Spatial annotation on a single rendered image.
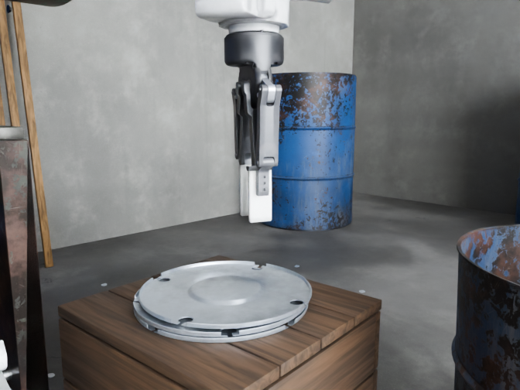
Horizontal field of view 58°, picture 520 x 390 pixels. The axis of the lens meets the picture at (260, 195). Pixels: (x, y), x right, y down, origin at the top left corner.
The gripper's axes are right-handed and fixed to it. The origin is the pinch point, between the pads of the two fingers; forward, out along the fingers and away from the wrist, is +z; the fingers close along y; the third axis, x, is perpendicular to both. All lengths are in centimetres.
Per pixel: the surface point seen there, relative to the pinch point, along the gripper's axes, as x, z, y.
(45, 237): 44, 44, 159
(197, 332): 8.0, 19.5, 1.9
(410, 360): -57, 57, 41
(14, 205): 34.1, 5.4, 31.5
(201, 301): 5.4, 19.2, 11.5
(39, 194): 45, 25, 161
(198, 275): 3.5, 19.5, 23.9
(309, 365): -6.5, 24.1, -3.9
